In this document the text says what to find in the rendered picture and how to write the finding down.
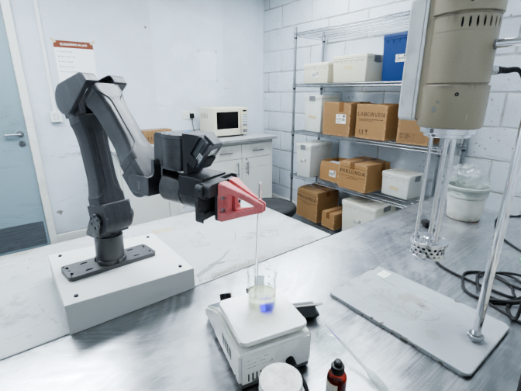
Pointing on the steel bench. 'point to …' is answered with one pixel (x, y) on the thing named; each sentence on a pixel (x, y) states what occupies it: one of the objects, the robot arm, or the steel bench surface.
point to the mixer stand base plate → (421, 318)
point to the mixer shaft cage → (434, 247)
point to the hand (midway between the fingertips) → (260, 206)
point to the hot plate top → (279, 327)
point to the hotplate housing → (247, 374)
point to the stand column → (497, 242)
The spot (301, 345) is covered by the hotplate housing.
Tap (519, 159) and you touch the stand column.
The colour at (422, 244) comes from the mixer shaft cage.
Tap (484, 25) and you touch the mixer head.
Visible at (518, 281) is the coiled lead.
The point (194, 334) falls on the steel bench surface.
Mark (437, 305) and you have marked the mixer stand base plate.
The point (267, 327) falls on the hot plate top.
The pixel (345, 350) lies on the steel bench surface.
